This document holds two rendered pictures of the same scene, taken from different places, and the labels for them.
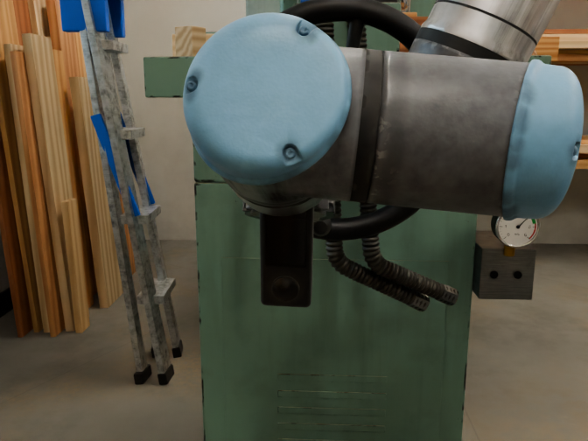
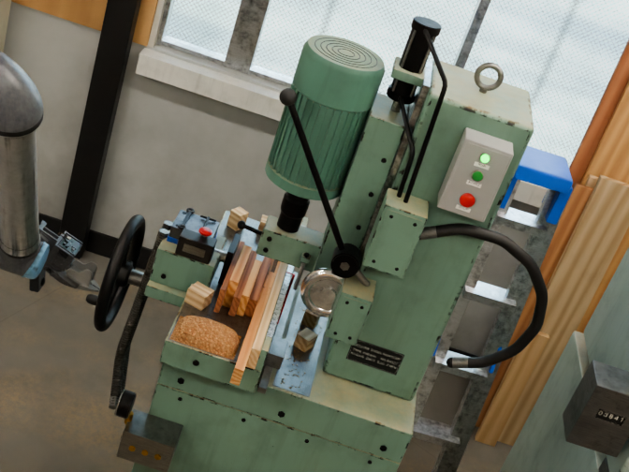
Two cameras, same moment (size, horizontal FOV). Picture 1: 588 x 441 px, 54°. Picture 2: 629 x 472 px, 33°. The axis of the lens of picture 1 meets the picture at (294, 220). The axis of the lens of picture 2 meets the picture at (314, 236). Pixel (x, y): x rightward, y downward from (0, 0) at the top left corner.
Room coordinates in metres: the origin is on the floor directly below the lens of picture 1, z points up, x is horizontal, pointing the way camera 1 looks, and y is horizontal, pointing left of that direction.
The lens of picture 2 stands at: (0.93, -2.13, 2.23)
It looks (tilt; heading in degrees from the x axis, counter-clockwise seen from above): 29 degrees down; 85
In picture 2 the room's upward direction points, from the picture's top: 19 degrees clockwise
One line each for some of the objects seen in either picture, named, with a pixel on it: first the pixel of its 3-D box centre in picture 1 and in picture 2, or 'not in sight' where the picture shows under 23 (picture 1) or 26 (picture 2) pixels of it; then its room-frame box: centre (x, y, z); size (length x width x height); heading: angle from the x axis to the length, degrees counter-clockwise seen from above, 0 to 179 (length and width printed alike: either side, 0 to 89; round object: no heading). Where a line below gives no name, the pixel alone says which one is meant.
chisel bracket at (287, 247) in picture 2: not in sight; (289, 246); (1.06, -0.08, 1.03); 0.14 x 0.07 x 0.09; 177
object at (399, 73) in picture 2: not in sight; (416, 61); (1.18, -0.08, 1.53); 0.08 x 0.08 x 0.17; 87
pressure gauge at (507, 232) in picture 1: (513, 230); (126, 407); (0.81, -0.32, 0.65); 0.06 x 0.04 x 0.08; 87
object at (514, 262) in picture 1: (497, 263); (149, 441); (0.88, -0.33, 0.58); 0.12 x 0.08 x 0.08; 177
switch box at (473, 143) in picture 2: not in sight; (475, 175); (1.35, -0.23, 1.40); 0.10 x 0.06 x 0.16; 177
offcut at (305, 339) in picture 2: not in sight; (305, 340); (1.16, -0.11, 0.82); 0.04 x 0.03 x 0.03; 60
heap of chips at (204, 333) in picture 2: not in sight; (208, 331); (0.94, -0.32, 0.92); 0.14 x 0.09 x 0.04; 177
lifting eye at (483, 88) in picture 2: not in sight; (488, 78); (1.33, -0.09, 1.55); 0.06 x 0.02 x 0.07; 177
